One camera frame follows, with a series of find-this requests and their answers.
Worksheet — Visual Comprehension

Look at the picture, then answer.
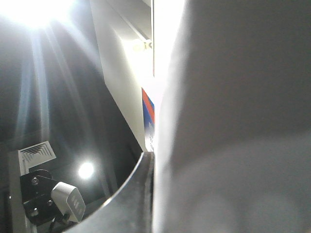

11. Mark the black camera mounting bracket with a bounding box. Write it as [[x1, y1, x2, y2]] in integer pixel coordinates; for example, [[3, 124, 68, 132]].
[[20, 169, 62, 226]]

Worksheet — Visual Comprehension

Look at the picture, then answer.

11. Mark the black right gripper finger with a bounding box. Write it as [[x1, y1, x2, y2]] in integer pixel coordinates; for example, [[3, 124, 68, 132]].
[[66, 152, 155, 233]]

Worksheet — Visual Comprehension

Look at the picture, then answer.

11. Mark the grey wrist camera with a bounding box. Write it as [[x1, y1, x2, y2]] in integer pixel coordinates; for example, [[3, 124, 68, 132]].
[[51, 182, 86, 223]]

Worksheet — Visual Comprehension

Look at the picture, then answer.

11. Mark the round ceiling light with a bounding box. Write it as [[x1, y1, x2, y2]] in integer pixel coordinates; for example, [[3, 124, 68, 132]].
[[78, 162, 94, 180]]

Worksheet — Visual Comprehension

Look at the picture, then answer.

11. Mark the ceiling air vent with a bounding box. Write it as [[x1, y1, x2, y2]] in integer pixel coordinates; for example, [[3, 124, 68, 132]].
[[18, 141, 56, 175]]

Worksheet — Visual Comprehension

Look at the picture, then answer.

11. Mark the white paper sheet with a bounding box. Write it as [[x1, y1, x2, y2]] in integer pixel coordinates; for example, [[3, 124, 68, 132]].
[[153, 0, 311, 233]]

